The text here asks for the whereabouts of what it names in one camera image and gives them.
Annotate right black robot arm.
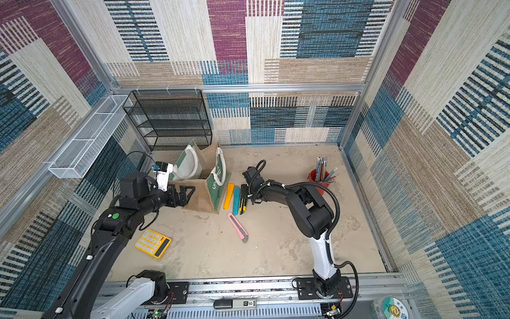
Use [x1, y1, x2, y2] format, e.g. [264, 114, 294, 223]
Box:
[243, 159, 349, 298]

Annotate pink grey utility knife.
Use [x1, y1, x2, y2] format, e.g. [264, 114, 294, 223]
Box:
[227, 213, 248, 243]

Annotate red pencil cup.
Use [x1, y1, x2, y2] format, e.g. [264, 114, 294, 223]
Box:
[307, 170, 333, 187]

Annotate teal utility knife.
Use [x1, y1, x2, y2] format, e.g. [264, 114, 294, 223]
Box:
[232, 186, 241, 216]

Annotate pencils in cup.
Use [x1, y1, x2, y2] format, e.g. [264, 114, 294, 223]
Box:
[316, 157, 337, 180]

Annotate green Christmas burlap tote bag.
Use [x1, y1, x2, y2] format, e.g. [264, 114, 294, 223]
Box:
[168, 141, 231, 214]

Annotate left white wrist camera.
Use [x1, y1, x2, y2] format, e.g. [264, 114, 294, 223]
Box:
[153, 162, 173, 192]

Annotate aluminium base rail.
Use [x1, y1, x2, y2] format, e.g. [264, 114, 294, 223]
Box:
[67, 272, 411, 319]

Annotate yellow calculator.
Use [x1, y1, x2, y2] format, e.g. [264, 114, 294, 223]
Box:
[134, 229, 172, 259]

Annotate black wire mesh shelf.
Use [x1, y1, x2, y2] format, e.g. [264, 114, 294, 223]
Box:
[123, 89, 213, 151]

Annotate black yellow utility knife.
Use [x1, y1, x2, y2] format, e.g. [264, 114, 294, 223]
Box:
[239, 184, 248, 215]

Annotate white wire mesh basket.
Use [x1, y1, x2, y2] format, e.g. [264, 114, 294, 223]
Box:
[49, 95, 128, 179]

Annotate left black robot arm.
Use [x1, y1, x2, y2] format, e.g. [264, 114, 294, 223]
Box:
[42, 173, 195, 318]

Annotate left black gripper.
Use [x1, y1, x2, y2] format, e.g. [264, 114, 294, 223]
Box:
[138, 181, 195, 217]

